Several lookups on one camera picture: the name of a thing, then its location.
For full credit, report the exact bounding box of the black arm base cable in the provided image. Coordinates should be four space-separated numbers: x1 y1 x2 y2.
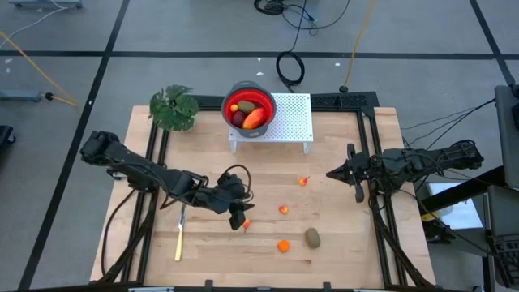
100 188 139 277

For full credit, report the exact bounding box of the white perforated shelf riser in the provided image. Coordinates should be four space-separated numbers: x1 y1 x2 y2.
228 92 315 156

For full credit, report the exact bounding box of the red orange pepper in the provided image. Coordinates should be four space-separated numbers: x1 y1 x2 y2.
242 107 268 131

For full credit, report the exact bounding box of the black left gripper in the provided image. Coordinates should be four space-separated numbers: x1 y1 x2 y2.
194 172 255 231

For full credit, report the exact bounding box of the yellow floor cord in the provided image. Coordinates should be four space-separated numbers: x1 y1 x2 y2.
0 31 79 109

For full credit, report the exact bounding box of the dark red round fruit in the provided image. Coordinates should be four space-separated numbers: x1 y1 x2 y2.
231 110 247 129

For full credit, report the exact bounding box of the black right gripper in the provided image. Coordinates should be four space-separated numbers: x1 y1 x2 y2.
325 143 384 204

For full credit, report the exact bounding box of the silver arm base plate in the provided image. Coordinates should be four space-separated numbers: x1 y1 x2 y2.
106 165 131 182

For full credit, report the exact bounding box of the green potted plant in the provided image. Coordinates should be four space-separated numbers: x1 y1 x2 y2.
148 84 200 133

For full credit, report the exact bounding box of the grey cabinet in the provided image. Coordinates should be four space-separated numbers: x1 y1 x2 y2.
493 84 519 190

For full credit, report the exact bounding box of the tangled black cable bundle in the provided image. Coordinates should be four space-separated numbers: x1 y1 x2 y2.
253 0 352 32

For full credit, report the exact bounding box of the red grey collapsible colander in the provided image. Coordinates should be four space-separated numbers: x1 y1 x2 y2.
221 80 277 139

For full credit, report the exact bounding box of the knife with cream handle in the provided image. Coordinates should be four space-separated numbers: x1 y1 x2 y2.
174 202 188 262

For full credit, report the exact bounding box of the white floor cable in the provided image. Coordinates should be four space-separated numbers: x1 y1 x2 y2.
0 6 70 40

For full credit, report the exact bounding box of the black wheeled stand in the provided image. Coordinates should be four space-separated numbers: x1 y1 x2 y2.
0 124 17 148

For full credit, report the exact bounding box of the grey cart base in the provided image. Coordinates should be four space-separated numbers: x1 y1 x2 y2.
7 0 84 10

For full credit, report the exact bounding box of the grey floor bar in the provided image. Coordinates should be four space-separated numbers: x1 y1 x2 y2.
0 89 42 102

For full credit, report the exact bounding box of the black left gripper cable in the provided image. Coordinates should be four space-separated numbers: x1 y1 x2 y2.
221 163 255 203

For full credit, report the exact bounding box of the coiled black floor cable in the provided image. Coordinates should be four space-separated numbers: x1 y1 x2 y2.
275 0 309 93

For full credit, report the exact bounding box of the dark desk with keyboard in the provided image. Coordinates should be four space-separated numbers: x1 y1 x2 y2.
484 184 519 289

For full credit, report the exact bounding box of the white box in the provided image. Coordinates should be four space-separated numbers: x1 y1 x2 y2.
427 182 486 231

